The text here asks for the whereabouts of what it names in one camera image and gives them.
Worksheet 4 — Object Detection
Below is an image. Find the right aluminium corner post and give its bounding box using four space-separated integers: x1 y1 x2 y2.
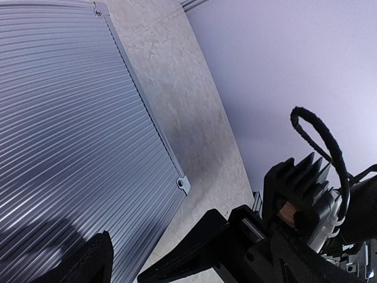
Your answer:
178 0 209 12

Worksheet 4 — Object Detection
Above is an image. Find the aluminium poker chip case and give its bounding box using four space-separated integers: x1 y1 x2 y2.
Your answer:
1 1 190 282

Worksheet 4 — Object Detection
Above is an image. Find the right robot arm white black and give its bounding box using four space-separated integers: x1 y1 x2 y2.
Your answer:
137 107 376 282

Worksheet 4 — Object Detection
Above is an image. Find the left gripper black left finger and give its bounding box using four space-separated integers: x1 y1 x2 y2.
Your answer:
33 231 114 283

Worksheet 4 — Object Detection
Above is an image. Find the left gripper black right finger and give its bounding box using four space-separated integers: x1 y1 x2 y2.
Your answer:
271 230 353 282

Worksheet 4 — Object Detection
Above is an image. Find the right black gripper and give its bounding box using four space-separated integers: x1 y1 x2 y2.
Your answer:
137 205 280 282

